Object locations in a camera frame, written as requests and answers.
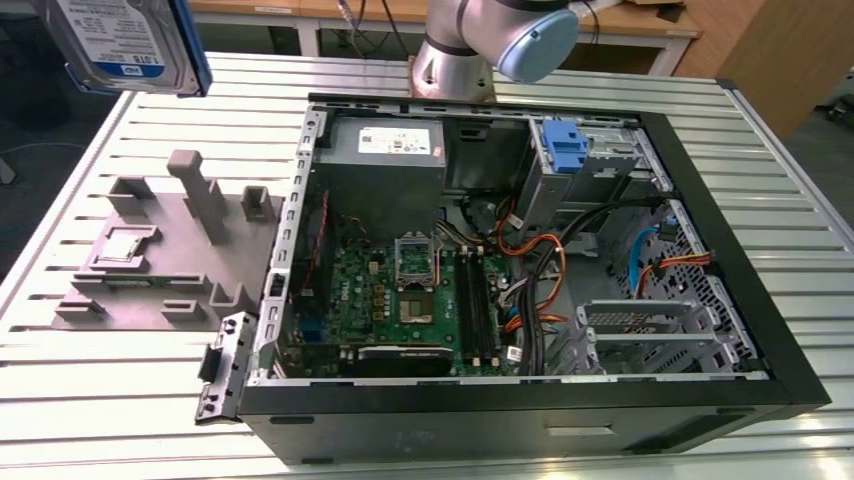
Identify green RAM stick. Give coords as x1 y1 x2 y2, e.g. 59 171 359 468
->
99 274 172 291

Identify hard disk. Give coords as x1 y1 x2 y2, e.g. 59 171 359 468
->
43 0 215 99

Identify grey card retainer bracket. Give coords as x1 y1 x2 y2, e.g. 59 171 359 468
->
192 309 260 426

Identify wooden desk with white frame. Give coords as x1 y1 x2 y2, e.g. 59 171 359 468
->
299 0 706 76
189 0 321 57

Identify black cable bundle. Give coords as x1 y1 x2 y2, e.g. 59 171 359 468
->
518 197 668 376

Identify black office chair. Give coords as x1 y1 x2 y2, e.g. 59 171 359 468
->
0 14 79 134

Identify brown wooden cabinet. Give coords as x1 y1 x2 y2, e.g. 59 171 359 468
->
679 0 854 144

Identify blue VGA port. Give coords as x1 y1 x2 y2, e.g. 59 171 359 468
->
297 313 327 347

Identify chair castor wheels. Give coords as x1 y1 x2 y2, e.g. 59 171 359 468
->
823 69 854 121

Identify silver CPU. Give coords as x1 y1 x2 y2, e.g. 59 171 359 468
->
95 229 147 266

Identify CPU socket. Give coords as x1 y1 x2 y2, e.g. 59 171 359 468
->
397 292 442 326

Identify orange disk power wire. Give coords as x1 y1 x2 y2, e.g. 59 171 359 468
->
634 251 715 297

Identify black graphics card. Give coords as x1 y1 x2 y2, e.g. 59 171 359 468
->
336 343 456 379

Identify blue drive latch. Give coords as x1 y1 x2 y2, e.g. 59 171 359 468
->
542 119 590 175

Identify blue data wire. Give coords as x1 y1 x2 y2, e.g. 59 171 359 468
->
624 208 680 297

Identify metal optical drive cage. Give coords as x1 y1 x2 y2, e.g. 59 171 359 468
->
518 117 672 236

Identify metal socket cover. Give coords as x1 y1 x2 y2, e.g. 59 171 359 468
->
392 234 446 294

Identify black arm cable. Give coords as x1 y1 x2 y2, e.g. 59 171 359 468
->
335 0 409 62

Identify green motherboard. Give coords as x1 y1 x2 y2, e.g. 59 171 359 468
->
279 234 528 379

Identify black RAM slot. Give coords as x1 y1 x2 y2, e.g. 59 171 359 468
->
452 244 483 369
470 244 503 370

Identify black open PC case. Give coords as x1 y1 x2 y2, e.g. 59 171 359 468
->
236 91 834 464

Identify metal disk bay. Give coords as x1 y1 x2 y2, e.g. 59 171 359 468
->
574 298 746 376

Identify grey power supply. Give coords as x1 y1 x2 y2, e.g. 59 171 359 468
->
311 117 448 241

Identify orange wire bundle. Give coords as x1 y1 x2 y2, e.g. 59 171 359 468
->
495 192 570 334

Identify grey parts rack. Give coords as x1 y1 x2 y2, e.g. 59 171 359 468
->
51 148 287 335

